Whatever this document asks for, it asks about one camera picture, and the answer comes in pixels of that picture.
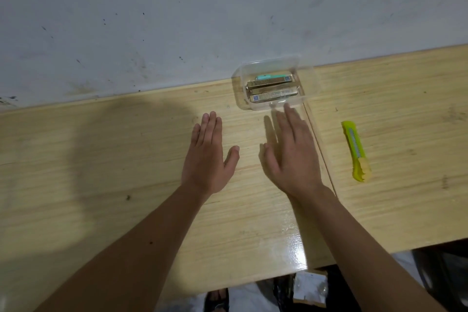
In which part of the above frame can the person's left hand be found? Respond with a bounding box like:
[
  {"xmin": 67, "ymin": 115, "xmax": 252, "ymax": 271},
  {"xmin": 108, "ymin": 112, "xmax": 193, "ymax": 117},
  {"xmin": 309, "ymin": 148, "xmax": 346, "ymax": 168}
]
[{"xmin": 181, "ymin": 111, "xmax": 241, "ymax": 200}]

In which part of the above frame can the person's right hand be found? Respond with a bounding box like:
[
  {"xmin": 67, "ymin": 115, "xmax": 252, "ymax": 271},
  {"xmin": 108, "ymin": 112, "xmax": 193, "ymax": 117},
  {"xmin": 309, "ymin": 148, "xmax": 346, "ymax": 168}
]
[{"xmin": 261, "ymin": 103, "xmax": 326, "ymax": 202}]

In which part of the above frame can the person's left forearm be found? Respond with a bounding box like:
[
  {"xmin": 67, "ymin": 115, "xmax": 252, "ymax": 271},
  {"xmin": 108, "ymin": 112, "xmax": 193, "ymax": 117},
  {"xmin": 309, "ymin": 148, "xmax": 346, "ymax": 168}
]
[{"xmin": 34, "ymin": 183, "xmax": 213, "ymax": 312}]

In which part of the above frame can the person's right forearm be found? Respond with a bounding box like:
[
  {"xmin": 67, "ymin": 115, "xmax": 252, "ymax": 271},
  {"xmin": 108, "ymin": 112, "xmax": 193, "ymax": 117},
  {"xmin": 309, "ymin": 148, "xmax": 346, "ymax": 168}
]
[{"xmin": 288, "ymin": 185, "xmax": 449, "ymax": 312}]

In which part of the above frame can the gold flat packet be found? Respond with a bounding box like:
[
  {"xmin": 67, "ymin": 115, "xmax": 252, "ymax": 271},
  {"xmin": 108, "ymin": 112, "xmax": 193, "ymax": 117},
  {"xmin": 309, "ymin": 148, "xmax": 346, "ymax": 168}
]
[
  {"xmin": 247, "ymin": 74, "xmax": 294, "ymax": 91},
  {"xmin": 249, "ymin": 85, "xmax": 300, "ymax": 103}
]

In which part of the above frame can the clear plastic box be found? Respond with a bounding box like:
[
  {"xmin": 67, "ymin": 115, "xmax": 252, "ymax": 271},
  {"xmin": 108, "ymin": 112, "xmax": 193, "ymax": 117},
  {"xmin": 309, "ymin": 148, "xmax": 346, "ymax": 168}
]
[{"xmin": 231, "ymin": 54, "xmax": 322, "ymax": 111}]

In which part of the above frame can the yellow utility knife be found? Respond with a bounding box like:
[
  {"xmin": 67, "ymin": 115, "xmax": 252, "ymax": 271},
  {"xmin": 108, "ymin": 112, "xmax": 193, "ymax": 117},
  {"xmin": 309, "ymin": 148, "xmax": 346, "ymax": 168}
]
[{"xmin": 341, "ymin": 120, "xmax": 372, "ymax": 183}]

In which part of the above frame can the black plastic bag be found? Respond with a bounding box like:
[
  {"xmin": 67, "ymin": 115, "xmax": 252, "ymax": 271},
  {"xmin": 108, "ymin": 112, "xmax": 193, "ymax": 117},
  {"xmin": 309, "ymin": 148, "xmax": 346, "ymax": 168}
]
[{"xmin": 272, "ymin": 273, "xmax": 297, "ymax": 312}]

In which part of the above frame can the cardboard piece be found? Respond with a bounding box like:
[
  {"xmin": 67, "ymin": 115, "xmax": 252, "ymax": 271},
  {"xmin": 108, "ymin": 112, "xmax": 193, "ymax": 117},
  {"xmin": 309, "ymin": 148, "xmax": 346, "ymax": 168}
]
[{"xmin": 292, "ymin": 269, "xmax": 328, "ymax": 309}]

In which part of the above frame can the person's foot in black sandal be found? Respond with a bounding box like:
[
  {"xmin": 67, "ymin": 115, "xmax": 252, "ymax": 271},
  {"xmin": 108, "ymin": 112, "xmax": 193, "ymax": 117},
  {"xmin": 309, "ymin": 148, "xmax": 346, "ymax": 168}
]
[{"xmin": 203, "ymin": 288, "xmax": 230, "ymax": 312}]

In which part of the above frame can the dark chair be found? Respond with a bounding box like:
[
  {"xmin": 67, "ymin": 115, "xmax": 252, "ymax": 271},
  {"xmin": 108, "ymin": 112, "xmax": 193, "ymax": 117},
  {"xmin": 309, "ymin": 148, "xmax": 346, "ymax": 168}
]
[{"xmin": 412, "ymin": 238, "xmax": 468, "ymax": 312}]

